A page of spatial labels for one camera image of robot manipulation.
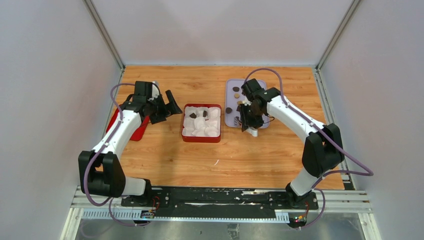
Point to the aluminium frame rail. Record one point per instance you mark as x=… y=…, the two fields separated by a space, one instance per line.
x=329 y=201

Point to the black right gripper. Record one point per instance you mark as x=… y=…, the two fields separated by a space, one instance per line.
x=246 y=120

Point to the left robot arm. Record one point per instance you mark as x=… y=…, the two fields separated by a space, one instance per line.
x=102 y=177

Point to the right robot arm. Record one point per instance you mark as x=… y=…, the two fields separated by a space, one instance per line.
x=322 y=142

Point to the lavender plastic tray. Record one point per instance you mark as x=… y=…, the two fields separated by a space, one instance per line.
x=231 y=101

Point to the red box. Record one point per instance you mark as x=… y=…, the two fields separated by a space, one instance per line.
x=200 y=140

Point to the white paper liner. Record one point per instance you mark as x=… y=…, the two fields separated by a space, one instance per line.
x=202 y=127

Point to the red box lid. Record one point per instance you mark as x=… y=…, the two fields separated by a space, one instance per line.
x=127 y=126

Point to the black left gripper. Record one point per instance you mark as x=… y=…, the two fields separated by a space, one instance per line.
x=168 y=109

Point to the steel tongs with grey handle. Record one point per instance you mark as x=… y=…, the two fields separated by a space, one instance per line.
x=251 y=130

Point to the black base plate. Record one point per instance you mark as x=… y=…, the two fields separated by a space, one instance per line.
x=234 y=203

